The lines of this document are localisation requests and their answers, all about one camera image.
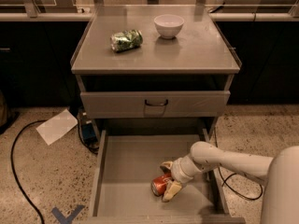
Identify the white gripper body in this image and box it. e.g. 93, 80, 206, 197
171, 155, 201, 184

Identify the red coke can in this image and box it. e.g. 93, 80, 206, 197
151, 173, 172, 196

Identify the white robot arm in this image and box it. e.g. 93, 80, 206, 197
157, 141, 299, 224

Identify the open grey middle drawer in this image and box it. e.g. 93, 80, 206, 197
73, 132, 246, 224

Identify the closed grey top drawer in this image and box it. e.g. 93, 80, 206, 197
80, 91, 230, 119

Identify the grey cabinet with counter top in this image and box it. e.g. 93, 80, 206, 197
72, 5, 240, 136

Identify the green soda can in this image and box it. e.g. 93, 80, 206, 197
110, 29, 143, 52

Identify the blue power box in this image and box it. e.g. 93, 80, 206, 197
78, 108, 97, 149

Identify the blue tape cross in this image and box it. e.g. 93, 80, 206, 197
51, 204, 86, 224

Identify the white paper sheet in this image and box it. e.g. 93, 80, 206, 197
36, 109, 78, 146

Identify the white ceramic bowl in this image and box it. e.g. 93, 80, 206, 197
154, 14, 184, 39

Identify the black floor cable right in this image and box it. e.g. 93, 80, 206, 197
213, 126, 263, 202

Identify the black floor cable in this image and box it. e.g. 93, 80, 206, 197
213, 126, 263, 202
10, 119, 48, 224

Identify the black drawer handle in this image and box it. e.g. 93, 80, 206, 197
144, 99, 168, 107

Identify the black floor cable left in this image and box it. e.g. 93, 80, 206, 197
10, 119, 48, 224

